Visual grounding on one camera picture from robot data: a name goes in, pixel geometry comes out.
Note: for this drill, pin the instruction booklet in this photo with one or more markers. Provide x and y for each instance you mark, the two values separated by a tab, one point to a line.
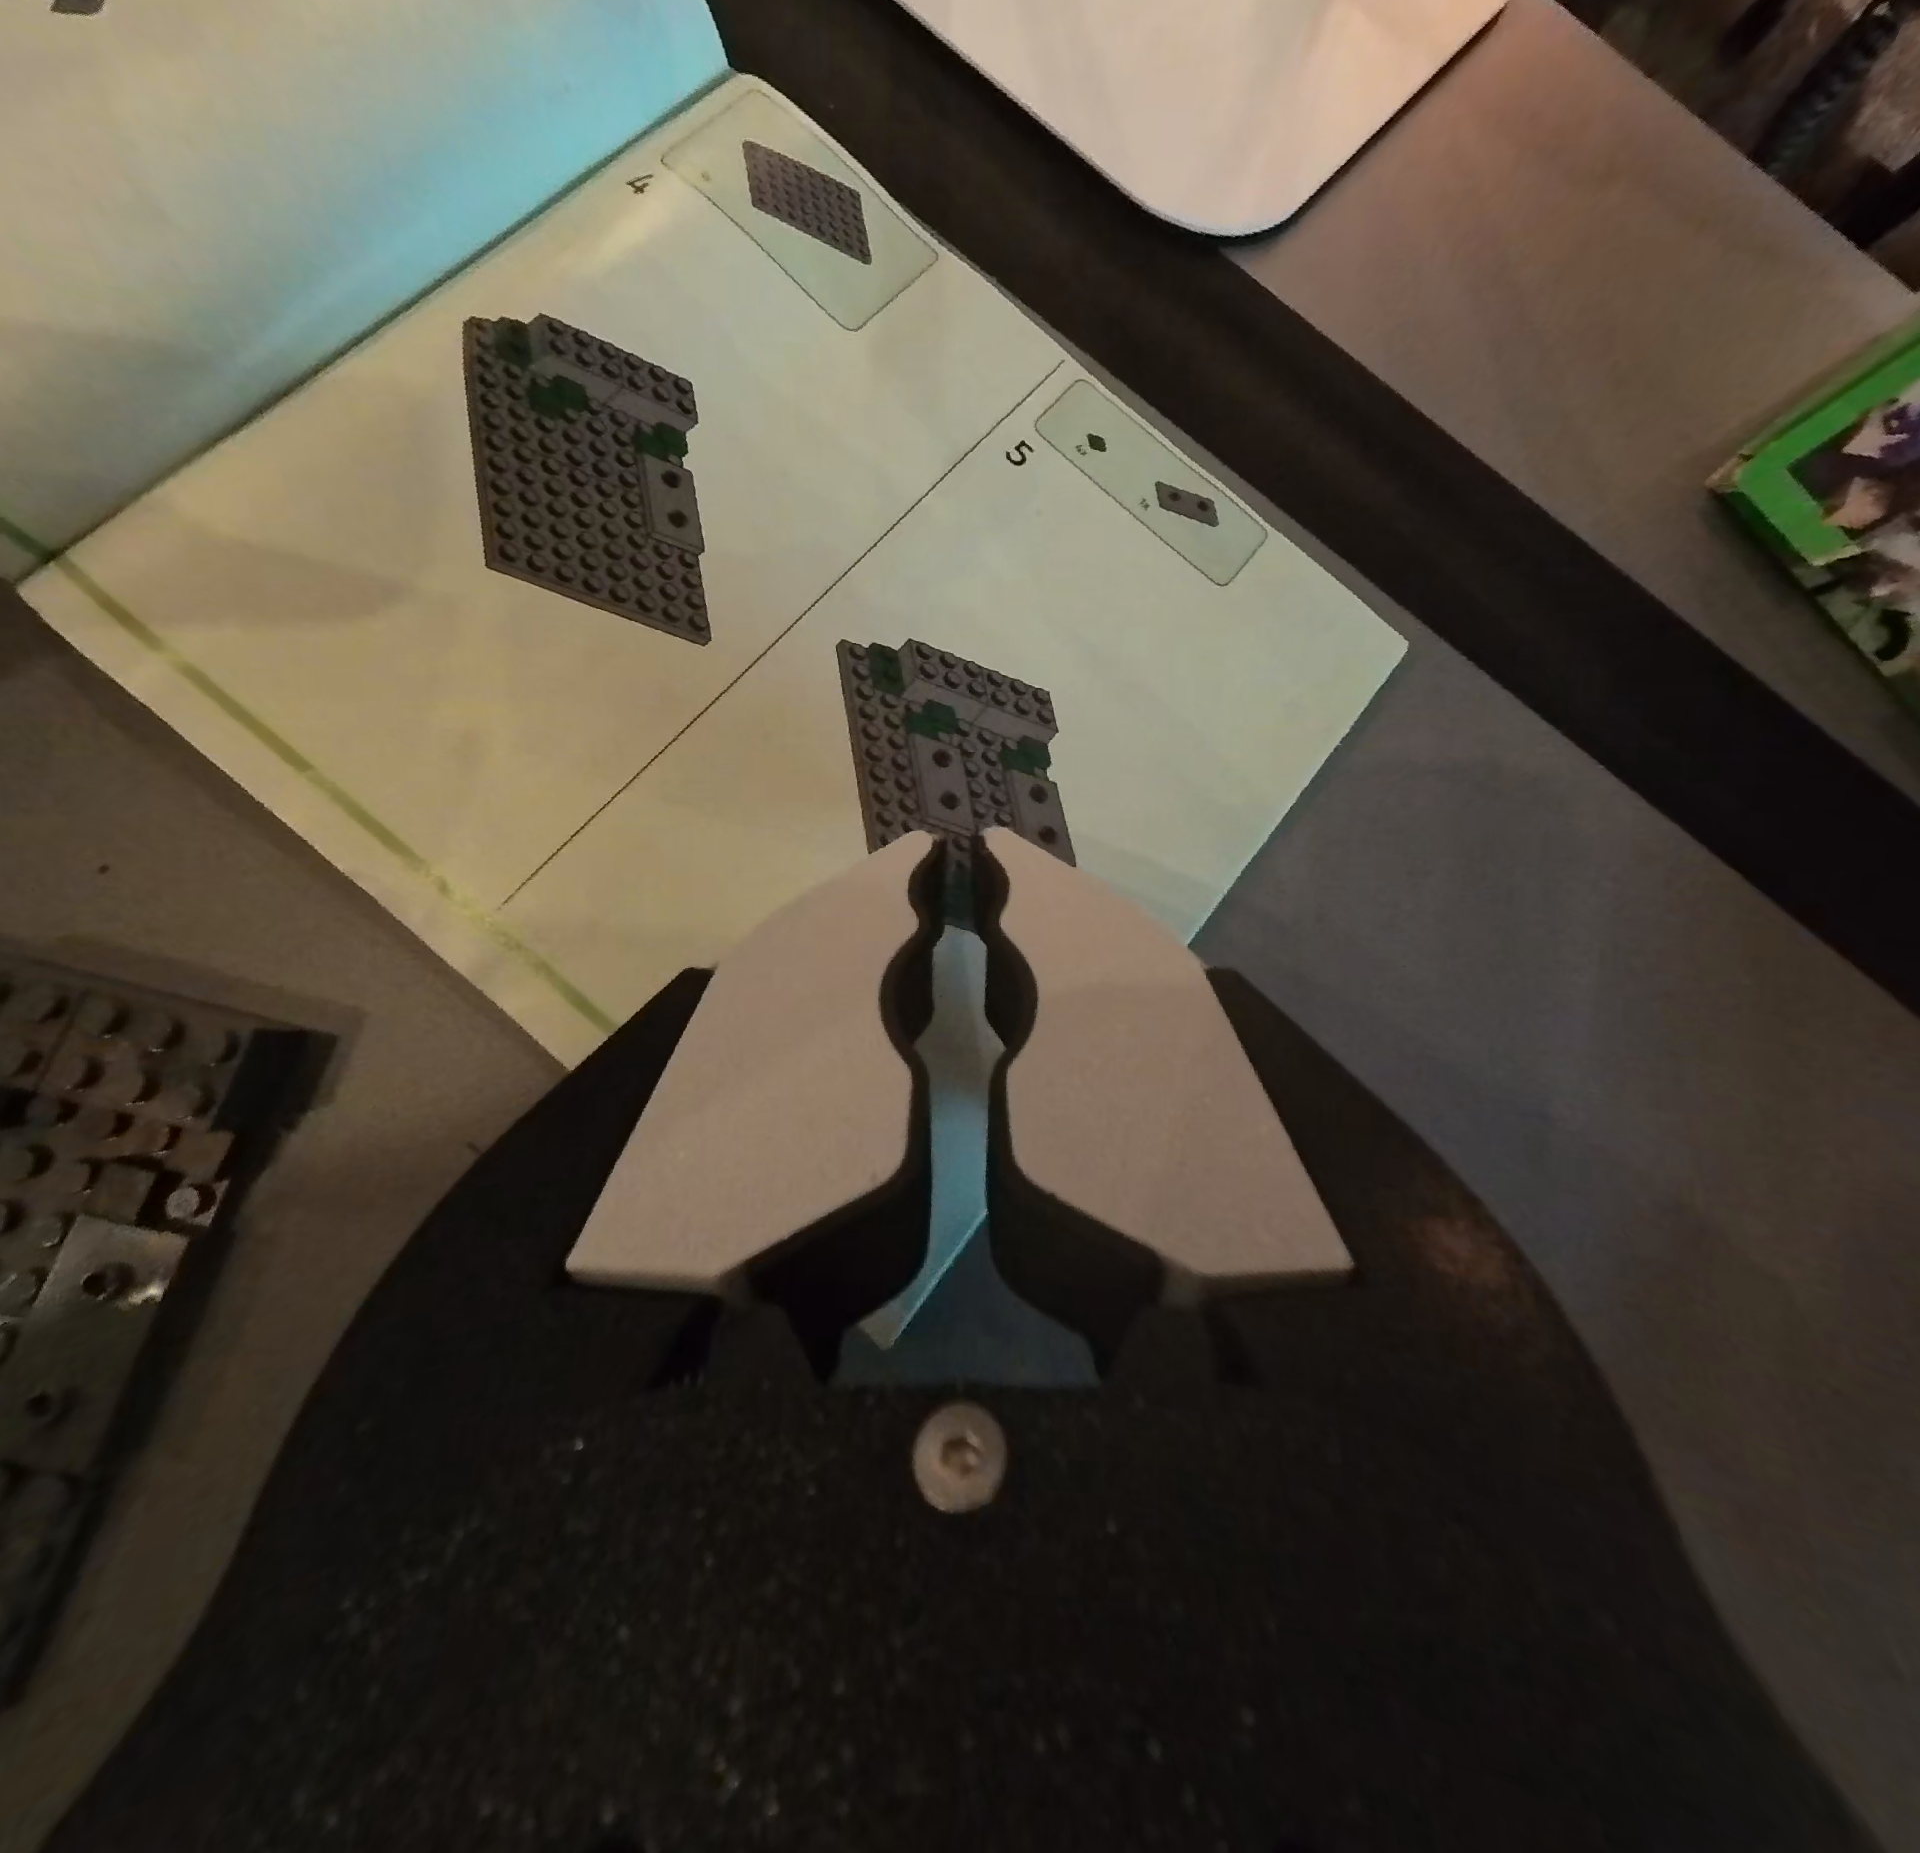
375	682

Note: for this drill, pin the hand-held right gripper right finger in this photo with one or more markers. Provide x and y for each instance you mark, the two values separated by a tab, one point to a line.
1170	1119

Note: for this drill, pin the green toy box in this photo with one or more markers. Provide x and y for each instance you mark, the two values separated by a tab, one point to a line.
1846	533

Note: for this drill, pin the grey studded building baseplate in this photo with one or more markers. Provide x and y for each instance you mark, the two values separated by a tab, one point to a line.
134	1133

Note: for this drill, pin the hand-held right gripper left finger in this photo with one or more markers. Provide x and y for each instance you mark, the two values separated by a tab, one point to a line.
764	1119

